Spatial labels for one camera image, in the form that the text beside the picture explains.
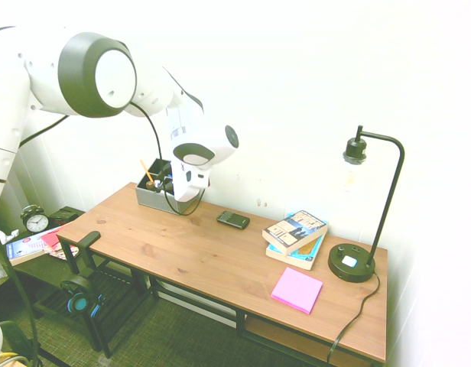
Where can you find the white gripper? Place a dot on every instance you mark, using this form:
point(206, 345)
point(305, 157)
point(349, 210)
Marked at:
point(180, 183)

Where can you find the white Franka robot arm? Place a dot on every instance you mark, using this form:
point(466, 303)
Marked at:
point(13, 76)

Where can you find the white marker in holder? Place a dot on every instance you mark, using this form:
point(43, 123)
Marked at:
point(156, 185)

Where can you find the grey desk organizer holder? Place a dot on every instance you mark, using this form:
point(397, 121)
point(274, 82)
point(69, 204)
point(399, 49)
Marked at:
point(155, 200)

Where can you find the small brass round object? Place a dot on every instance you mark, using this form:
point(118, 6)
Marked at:
point(149, 185)

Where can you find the orange pencil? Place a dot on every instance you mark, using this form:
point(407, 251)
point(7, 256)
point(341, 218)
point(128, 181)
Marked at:
point(147, 172)

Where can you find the black mobile phone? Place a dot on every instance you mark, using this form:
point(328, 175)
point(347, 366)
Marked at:
point(233, 219)

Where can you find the black headphone hanger clamp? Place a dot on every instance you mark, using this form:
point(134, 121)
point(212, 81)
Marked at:
point(86, 244)

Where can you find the small black box device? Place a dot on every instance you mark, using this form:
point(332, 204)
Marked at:
point(63, 217)

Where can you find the black slatted rack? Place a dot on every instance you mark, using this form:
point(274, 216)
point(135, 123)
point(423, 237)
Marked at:
point(113, 286)

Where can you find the colourful magazine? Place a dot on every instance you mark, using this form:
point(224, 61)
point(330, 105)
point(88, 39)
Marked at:
point(61, 252)

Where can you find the red folder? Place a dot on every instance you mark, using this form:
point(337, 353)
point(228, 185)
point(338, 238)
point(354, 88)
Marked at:
point(52, 238)

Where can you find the paperback book with dark cover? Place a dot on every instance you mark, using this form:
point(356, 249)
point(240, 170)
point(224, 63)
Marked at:
point(294, 231)

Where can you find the black twin bell alarm clock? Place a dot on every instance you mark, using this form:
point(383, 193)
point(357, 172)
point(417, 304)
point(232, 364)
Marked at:
point(36, 221)

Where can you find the black and blue headphones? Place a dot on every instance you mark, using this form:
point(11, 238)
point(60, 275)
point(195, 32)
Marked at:
point(79, 300)

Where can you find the light blue paperback book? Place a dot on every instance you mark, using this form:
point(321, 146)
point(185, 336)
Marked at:
point(306, 254)

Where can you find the dark side table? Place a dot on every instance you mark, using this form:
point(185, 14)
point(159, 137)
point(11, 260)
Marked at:
point(36, 269)

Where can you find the blue and white book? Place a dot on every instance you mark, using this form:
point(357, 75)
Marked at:
point(23, 248)

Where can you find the pink sticky note pad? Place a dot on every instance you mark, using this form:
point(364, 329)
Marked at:
point(296, 290)

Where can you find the black desk lamp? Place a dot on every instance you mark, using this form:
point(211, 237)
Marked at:
point(350, 267)

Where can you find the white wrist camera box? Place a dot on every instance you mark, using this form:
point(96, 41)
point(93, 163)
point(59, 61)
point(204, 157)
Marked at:
point(199, 177)

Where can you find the wooden desk with black frame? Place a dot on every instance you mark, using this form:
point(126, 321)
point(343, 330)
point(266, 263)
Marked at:
point(205, 275)

